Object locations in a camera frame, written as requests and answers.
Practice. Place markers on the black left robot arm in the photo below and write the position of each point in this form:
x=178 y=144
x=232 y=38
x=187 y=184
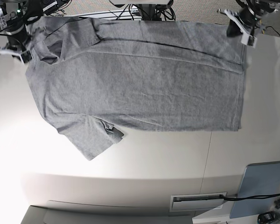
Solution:
x=261 y=9

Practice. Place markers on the black device with blue light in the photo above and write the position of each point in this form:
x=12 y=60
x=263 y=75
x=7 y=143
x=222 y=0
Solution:
x=270 y=217

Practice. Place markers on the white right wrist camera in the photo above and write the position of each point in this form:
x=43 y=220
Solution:
x=248 y=40

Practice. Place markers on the grey T-shirt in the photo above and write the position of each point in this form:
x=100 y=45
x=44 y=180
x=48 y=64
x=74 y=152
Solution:
x=89 y=76

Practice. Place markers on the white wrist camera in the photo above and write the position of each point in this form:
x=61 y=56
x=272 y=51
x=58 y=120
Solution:
x=248 y=40
x=25 y=57

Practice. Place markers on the blue grey tablet board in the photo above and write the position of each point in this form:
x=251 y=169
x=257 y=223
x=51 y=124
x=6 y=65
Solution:
x=258 y=179

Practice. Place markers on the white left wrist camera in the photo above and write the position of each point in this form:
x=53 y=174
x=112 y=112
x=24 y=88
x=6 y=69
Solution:
x=25 y=57

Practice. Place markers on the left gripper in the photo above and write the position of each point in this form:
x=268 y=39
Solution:
x=248 y=20

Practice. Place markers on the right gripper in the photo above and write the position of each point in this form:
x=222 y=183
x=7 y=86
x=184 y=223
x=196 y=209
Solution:
x=8 y=50

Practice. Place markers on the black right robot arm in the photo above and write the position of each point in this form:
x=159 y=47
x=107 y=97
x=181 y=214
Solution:
x=14 y=25

